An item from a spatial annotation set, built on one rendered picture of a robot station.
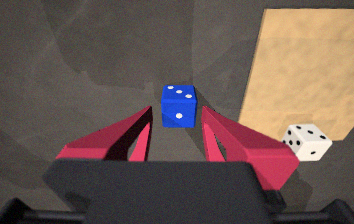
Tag blue dice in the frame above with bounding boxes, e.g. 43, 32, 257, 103
161, 85, 198, 128

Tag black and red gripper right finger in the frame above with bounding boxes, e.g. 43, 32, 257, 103
201, 106, 300, 191

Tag tan flat mat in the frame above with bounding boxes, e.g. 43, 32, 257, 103
238, 9, 354, 141

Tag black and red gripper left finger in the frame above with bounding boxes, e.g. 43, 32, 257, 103
55, 106, 153, 161

